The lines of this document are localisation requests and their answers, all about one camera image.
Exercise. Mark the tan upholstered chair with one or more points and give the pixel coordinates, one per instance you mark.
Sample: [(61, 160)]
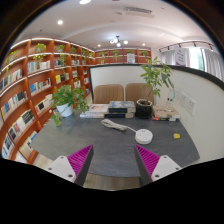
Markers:
[(108, 93), (136, 92)]

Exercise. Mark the ceiling chandelier lamp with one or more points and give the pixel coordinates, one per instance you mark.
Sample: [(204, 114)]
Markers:
[(118, 41)]

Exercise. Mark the red-spined book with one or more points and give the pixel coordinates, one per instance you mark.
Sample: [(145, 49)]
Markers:
[(163, 119)]

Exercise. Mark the black ceiling track rail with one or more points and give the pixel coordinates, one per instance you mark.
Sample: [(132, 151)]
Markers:
[(186, 43)]

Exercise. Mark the small tree in black pot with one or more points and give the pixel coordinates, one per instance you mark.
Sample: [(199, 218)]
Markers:
[(144, 110)]

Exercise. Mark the yellow charger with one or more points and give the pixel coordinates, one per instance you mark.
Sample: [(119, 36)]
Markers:
[(176, 136)]

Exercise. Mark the orange bookshelf unit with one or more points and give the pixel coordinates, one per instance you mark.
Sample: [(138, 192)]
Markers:
[(23, 100)]

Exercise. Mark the leafy plant in white pot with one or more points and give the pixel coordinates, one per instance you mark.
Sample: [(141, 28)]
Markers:
[(65, 110)]

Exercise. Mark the recessed ceiling lights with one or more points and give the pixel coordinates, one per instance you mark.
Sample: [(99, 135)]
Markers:
[(60, 22)]

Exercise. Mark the thick dark-spined book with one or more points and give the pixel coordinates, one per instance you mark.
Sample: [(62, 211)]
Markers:
[(119, 115)]

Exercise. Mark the white book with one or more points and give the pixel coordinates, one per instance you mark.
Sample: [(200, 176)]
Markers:
[(91, 115), (98, 108)]

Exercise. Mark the round white power strip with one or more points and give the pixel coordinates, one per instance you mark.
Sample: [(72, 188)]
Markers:
[(144, 137)]

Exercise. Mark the clear leaflet sign holder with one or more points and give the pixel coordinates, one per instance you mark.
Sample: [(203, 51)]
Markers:
[(170, 98)]

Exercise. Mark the white sign board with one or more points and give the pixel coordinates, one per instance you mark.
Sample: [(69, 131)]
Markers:
[(180, 56)]

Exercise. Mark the ceiling air vent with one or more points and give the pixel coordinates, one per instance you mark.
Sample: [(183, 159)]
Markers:
[(140, 11)]

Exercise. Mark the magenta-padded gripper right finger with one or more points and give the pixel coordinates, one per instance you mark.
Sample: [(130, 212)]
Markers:
[(165, 166)]

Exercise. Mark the white wall socket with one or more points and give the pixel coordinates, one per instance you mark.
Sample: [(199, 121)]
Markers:
[(191, 106), (184, 100)]

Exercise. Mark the white curtain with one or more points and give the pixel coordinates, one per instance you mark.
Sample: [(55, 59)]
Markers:
[(213, 63)]

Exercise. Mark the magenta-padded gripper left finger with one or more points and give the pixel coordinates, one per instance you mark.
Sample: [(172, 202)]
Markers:
[(63, 166)]

